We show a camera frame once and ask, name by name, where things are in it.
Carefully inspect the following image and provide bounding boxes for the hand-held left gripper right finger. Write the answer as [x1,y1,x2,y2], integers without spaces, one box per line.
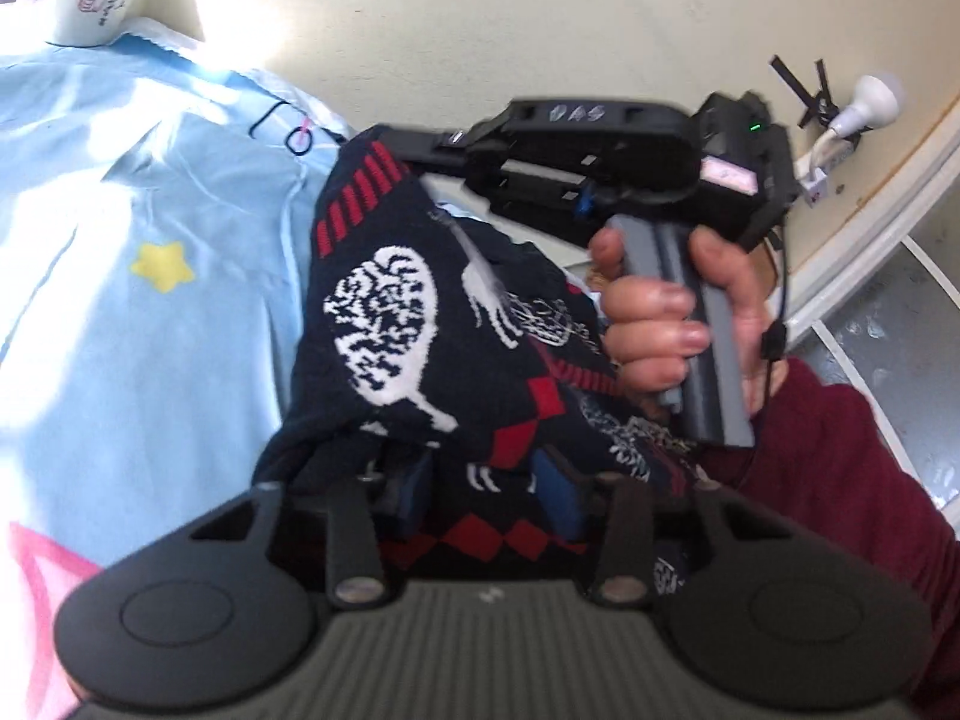
[528,447,797,605]

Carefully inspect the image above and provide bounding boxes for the light blue cartoon printed blanket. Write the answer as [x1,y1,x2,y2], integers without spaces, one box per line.
[0,31,361,720]

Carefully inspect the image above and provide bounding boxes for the white lamp bulb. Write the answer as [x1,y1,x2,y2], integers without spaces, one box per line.
[828,75,902,140]

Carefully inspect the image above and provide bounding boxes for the black tape strip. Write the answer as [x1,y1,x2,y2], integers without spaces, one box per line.
[769,54,820,107]
[798,58,830,130]

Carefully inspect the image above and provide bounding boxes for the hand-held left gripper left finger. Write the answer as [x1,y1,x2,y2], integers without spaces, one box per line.
[189,448,437,610]

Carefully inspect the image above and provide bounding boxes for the dark patterned knit sweater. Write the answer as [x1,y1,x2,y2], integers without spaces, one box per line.
[252,124,721,601]

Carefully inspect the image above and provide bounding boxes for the light blue cloth yellow star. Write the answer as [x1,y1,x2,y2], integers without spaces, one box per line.
[97,67,353,563]

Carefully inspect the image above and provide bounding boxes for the white framed glass door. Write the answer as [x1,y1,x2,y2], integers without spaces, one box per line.
[765,90,960,526]

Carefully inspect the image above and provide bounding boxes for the person's right hand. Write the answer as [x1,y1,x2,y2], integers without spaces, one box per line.
[588,226,793,421]

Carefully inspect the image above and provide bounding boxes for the person's right forearm maroon sleeve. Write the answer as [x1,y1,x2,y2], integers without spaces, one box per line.
[697,357,960,720]

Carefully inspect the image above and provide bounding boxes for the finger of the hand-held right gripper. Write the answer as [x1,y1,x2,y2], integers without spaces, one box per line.
[480,162,601,247]
[381,126,481,182]

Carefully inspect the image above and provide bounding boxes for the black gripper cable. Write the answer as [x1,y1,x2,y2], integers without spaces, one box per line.
[750,228,793,421]

